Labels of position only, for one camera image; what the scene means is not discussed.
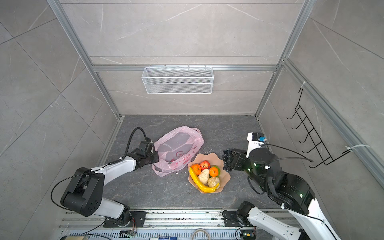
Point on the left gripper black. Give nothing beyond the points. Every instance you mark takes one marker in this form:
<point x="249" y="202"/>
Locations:
<point x="156" y="154"/>

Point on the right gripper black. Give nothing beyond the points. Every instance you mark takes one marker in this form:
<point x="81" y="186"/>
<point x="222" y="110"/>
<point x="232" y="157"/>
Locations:
<point x="238" y="157"/>

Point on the green fake fruit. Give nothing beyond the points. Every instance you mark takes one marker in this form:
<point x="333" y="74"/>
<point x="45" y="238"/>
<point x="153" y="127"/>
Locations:
<point x="219" y="171"/>

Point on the pink scalloped plate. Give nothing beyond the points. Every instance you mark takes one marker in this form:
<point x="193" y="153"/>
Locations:
<point x="214" y="160"/>

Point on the orange fake fruit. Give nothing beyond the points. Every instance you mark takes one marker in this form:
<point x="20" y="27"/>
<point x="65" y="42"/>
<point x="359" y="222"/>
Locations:
<point x="213" y="172"/>
<point x="196" y="168"/>

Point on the pink plastic bag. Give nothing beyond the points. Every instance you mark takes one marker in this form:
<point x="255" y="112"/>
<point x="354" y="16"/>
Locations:
<point x="176" y="149"/>

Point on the beige fake fruit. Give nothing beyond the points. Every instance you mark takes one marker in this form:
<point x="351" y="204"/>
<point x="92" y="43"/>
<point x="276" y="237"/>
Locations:
<point x="213" y="182"/>
<point x="204" y="176"/>

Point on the red fake strawberry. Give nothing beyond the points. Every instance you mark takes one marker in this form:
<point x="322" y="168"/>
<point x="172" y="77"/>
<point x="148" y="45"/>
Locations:
<point x="205" y="165"/>

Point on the yellow fake banana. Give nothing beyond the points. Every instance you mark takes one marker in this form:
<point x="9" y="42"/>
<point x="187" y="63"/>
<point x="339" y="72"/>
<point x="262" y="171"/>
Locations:
<point x="200" y="185"/>

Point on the dark fake grape bunch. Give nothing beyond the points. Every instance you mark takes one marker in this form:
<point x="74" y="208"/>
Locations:
<point x="227" y="157"/>

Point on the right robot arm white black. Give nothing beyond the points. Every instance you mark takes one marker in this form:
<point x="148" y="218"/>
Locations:
<point x="289" y="191"/>

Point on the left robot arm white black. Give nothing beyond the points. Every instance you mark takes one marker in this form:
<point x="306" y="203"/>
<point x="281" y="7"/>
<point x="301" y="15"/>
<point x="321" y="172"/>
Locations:
<point x="84" y="193"/>

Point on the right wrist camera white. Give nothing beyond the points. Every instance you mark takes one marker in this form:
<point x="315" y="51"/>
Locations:
<point x="256" y="140"/>

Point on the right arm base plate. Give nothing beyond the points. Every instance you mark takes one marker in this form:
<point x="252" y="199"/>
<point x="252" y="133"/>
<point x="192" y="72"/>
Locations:
<point x="231" y="219"/>

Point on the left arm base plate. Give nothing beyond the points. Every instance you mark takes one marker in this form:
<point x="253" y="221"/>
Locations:
<point x="127" y="220"/>

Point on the white wire mesh basket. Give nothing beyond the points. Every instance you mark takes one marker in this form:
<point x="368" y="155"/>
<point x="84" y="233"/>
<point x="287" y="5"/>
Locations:
<point x="178" y="80"/>

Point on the black wire hook rack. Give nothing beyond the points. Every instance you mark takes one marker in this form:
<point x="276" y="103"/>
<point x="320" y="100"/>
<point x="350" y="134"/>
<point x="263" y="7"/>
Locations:
<point x="312" y="136"/>

